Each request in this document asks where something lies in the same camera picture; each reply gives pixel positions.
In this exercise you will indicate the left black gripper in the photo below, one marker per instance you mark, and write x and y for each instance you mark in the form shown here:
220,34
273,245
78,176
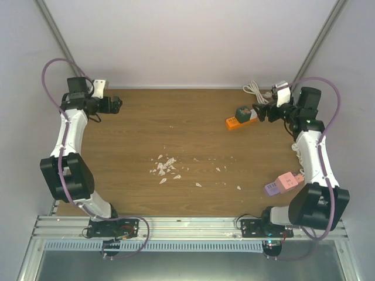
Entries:
108,109

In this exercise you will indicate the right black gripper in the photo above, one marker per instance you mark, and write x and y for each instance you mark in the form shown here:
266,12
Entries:
262,114

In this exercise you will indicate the green cube plug adapter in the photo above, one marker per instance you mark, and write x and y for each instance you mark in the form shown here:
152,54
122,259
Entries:
243,114

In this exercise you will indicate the orange power strip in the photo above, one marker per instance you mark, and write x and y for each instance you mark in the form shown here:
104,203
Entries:
232,123

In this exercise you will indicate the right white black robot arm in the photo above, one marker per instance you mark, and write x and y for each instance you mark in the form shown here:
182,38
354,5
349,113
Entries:
321,202

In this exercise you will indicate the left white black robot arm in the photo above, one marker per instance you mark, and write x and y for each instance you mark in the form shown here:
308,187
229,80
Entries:
67,176

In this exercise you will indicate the pink cube socket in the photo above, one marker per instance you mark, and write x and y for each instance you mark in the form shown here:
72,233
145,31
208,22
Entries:
288,181

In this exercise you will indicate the purple power strip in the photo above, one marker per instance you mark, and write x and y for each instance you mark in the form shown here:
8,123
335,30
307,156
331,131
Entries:
271,189

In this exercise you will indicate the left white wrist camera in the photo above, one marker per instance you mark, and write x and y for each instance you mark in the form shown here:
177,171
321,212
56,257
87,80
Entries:
99,87

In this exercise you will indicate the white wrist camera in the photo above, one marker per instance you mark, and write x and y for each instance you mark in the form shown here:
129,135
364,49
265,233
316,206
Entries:
281,93
99,87

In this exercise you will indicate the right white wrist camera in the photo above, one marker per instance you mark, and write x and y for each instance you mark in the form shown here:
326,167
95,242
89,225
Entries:
281,93

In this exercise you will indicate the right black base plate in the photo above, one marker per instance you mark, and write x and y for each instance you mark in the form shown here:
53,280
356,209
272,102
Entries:
254,227

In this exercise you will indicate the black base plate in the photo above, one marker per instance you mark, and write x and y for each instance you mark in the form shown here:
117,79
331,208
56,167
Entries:
254,227
119,229

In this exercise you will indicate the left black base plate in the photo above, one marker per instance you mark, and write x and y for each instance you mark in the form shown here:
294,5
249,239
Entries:
119,229

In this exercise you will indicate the aluminium front rail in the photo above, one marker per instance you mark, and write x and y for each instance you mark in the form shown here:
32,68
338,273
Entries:
161,228

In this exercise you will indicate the grey slotted cable duct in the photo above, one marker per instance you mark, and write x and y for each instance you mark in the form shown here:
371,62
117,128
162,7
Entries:
160,246

